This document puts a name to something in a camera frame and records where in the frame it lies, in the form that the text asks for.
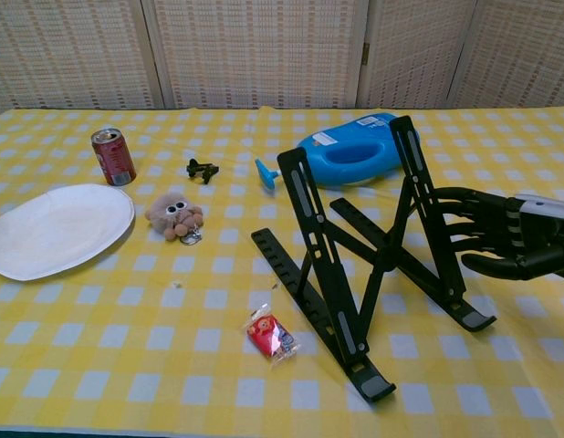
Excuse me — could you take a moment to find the robot right five-finger hand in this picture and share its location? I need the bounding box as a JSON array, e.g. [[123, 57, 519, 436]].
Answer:
[[434, 186, 564, 283]]

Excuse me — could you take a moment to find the black folding laptop stand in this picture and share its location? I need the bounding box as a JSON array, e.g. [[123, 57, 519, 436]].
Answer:
[[250, 115, 498, 403]]

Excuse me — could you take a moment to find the woven folding screen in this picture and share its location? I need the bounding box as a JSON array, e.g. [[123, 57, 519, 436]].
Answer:
[[0, 0, 564, 120]]

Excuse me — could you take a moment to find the yellow checkered tablecloth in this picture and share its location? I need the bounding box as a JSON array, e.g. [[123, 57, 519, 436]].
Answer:
[[0, 105, 564, 434]]

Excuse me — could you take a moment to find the blue pump detergent bottle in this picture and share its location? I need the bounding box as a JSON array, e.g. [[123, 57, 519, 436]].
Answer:
[[255, 111, 423, 195]]

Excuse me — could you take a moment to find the red snack packet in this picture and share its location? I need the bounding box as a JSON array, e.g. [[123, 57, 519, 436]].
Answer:
[[243, 303, 302, 370]]

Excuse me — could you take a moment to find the black binder clip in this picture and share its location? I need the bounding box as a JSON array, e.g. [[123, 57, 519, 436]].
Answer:
[[185, 158, 221, 186]]

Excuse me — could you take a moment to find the red soda can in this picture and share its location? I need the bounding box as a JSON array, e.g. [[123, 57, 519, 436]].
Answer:
[[90, 127, 138, 187]]

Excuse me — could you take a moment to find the white paper plate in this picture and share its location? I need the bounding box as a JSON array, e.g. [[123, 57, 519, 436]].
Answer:
[[0, 182, 136, 283]]

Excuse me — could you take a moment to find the brown plush toy keychain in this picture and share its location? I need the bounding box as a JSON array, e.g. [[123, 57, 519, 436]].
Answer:
[[144, 193, 204, 246]]

